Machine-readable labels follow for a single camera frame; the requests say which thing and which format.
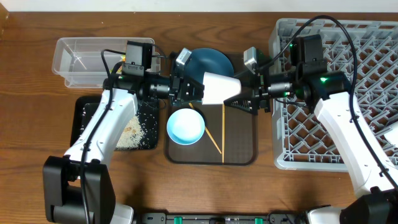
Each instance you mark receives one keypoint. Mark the light blue bowl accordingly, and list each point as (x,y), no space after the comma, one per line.
(185,126)

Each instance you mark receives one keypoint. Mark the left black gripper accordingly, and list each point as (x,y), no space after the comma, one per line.
(180,88)

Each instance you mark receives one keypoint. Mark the dark blue plate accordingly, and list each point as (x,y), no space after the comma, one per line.
(208,60)

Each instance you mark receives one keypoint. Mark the light green cup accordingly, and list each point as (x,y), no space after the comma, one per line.
(391,134)

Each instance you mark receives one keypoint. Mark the pink cup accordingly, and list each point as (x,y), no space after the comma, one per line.
(219,88)

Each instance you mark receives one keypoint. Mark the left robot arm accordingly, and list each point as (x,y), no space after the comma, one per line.
(77,186)

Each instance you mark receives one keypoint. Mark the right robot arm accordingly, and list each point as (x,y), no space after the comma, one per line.
(330,97)

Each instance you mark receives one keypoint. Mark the rice food scraps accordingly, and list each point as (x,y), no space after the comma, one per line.
(139,134)

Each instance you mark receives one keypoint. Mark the black waste tray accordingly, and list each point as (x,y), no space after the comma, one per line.
(86,106)

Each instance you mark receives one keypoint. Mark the clear plastic bin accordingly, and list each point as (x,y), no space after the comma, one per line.
(78,59)

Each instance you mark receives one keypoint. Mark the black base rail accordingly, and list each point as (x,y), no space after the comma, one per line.
(273,217)

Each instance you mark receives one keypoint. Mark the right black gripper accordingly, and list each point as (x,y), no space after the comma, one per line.
(259,96)

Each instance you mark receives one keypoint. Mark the brown serving tray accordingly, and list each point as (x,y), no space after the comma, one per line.
(241,138)

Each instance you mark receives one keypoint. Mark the grey dishwasher rack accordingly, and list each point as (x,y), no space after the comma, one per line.
(300,142)

